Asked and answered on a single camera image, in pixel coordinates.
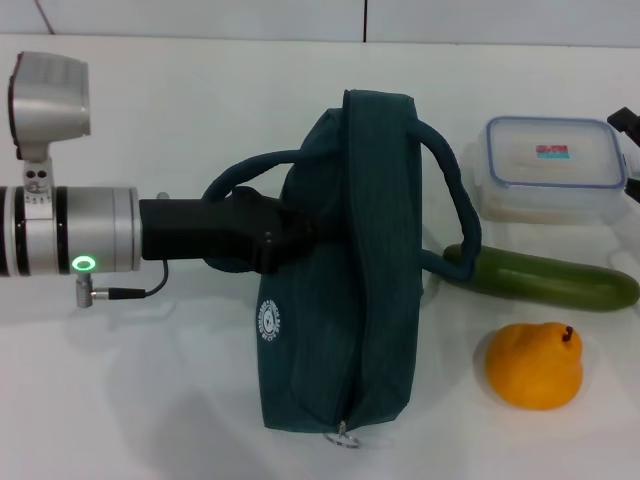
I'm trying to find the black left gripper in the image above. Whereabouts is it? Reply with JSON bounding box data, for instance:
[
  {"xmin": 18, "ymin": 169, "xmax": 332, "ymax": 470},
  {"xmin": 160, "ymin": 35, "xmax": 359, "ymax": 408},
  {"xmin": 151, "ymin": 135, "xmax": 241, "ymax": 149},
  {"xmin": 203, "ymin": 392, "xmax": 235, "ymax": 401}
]
[{"xmin": 138, "ymin": 185, "xmax": 354, "ymax": 275}]

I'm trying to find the dark teal lunch bag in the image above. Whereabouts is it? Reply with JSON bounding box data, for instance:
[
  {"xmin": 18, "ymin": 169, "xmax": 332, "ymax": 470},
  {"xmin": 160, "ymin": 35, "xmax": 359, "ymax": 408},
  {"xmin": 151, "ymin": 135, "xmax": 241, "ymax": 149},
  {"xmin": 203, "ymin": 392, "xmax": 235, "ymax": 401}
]
[{"xmin": 202, "ymin": 88, "xmax": 484, "ymax": 450}]

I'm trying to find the clear blue-rimmed lunch box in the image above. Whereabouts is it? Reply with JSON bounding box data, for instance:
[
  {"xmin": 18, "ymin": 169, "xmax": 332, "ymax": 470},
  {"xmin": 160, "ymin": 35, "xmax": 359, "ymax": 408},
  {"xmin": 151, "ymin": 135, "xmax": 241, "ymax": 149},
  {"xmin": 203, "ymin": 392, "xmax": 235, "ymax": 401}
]
[{"xmin": 469, "ymin": 116, "xmax": 629, "ymax": 224}]

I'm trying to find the green cucumber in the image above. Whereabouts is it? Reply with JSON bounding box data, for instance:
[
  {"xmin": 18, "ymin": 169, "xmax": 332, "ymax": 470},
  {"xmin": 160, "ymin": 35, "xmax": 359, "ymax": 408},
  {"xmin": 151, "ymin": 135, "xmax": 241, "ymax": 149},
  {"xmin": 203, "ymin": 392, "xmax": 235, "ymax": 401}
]
[{"xmin": 442, "ymin": 243, "xmax": 640, "ymax": 314}]

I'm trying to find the orange pear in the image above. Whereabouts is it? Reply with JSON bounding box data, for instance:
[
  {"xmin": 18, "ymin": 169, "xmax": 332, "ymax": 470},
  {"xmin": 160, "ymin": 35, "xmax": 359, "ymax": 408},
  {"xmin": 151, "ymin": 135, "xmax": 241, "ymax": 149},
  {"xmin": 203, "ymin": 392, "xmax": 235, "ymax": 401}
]
[{"xmin": 484, "ymin": 321, "xmax": 586, "ymax": 412}]

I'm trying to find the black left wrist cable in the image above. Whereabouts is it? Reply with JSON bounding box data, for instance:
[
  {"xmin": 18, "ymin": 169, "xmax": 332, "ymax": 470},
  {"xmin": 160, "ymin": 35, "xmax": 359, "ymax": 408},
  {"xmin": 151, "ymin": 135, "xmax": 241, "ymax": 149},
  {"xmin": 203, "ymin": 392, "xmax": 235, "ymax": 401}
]
[{"xmin": 74, "ymin": 259, "xmax": 170, "ymax": 310}]

